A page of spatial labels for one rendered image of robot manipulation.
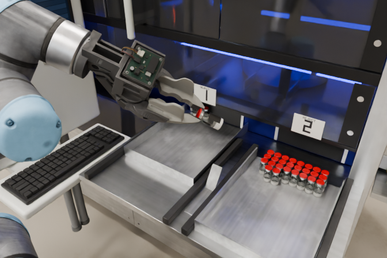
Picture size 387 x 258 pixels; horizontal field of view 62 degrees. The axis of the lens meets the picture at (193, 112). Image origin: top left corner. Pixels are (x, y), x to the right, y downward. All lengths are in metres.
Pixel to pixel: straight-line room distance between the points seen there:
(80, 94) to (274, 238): 0.88
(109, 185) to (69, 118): 0.45
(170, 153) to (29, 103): 0.67
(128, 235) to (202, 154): 1.04
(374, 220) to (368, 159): 1.31
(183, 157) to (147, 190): 0.17
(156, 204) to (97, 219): 1.22
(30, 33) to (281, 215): 0.68
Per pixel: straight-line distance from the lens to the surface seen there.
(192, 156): 1.01
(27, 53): 0.54
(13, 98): 0.44
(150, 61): 0.49
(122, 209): 1.87
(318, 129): 0.95
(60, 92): 1.26
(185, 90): 0.55
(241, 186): 0.93
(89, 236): 2.01
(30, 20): 0.53
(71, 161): 1.15
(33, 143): 0.43
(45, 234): 2.10
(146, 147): 1.06
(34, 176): 1.14
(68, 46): 0.51
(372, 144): 0.94
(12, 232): 0.75
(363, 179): 1.01
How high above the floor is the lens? 1.52
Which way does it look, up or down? 31 degrees down
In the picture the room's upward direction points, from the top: straight up
